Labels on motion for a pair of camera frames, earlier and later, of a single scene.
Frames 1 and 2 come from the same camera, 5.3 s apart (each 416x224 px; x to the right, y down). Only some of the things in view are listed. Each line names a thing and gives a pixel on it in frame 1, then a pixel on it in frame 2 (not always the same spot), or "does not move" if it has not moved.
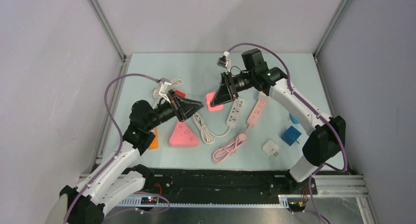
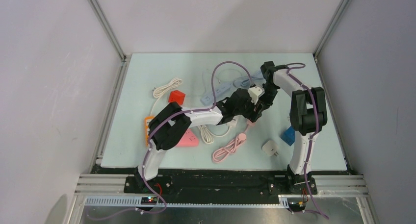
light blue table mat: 210,111 does not move
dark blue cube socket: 291,136 does not move
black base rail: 224,185 does not move
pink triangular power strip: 182,136 does not move
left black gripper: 182,107 to 251,115
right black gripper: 225,91 to 268,102
